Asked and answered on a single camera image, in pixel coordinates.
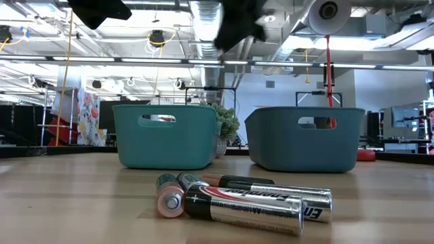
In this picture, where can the red panel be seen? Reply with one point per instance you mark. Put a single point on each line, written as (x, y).
(64, 135)

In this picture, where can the grey monitor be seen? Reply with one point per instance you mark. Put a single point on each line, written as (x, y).
(405, 118)

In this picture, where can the copper black Duracell battery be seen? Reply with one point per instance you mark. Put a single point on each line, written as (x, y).
(237, 180)

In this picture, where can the silver Energizer AA battery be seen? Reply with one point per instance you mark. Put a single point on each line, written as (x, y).
(315, 203)
(244, 211)

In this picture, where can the green plastic bin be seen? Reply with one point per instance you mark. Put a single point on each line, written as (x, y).
(162, 149)

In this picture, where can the blue plastic bin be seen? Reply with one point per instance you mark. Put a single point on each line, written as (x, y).
(298, 152)

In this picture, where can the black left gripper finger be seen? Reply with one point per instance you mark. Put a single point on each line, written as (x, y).
(234, 34)
(259, 33)

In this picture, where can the black partition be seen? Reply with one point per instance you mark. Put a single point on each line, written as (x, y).
(25, 123)

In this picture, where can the red desk lamp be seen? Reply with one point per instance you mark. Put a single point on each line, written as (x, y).
(328, 67)

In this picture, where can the metal rack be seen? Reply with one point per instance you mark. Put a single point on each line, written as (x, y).
(44, 115)

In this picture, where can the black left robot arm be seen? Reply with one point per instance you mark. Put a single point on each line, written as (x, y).
(98, 10)

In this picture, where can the green copper AA battery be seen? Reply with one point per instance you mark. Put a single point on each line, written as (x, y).
(190, 180)
(169, 201)

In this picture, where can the black monitor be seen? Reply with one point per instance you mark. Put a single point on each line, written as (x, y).
(105, 118)

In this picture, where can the black ceiling device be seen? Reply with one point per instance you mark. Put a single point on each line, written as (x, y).
(4, 34)

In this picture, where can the black ceiling dome camera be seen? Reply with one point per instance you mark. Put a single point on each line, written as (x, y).
(157, 38)

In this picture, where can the small green potted plant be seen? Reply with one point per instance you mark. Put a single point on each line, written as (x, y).
(229, 123)

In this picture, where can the silver ventilation duct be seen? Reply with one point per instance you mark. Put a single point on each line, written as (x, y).
(212, 81)

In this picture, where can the floral banner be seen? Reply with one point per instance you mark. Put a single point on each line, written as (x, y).
(89, 115)

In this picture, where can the overhead light bar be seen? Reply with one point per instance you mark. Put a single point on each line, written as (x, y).
(152, 61)

